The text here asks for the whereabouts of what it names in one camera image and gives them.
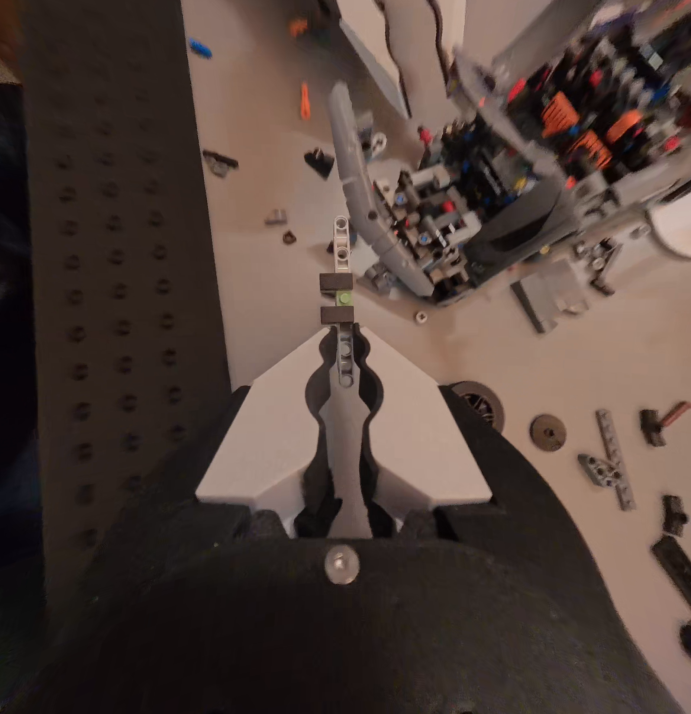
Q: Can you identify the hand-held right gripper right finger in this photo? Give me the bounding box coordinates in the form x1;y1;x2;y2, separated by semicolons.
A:
352;325;493;535

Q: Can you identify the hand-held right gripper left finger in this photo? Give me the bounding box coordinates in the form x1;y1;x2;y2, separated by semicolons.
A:
195;327;335;536

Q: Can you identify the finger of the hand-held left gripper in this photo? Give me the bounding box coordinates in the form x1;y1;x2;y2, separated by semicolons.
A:
338;0;412;119
428;0;467;86

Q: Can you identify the grey curved lego fender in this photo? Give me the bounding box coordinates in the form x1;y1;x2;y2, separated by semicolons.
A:
327;81;436;298

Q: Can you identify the grey lego car model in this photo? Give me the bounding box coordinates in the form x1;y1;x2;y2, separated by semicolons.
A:
368;0;691;335

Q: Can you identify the black lego tire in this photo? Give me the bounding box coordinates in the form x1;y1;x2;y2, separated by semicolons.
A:
450;380;507;434

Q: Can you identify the dark round lego disc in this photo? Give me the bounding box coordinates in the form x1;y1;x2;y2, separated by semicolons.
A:
529;413;568;452

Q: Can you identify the dark grey lego connector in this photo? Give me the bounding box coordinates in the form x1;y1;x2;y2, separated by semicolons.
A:
577;452;625;489

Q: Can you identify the grey lego beam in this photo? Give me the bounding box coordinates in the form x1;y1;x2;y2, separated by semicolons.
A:
594;408;636;512

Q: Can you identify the dark red lego axle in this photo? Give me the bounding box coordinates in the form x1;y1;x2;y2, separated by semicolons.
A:
639;400;691;447

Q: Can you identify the black lego pin connector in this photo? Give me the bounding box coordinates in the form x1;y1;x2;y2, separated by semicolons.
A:
660;494;690;538

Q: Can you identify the dark lego beam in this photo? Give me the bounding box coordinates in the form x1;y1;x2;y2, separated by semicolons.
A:
650;534;691;615

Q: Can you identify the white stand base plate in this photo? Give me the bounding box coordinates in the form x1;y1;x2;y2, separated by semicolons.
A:
651;189;691;261

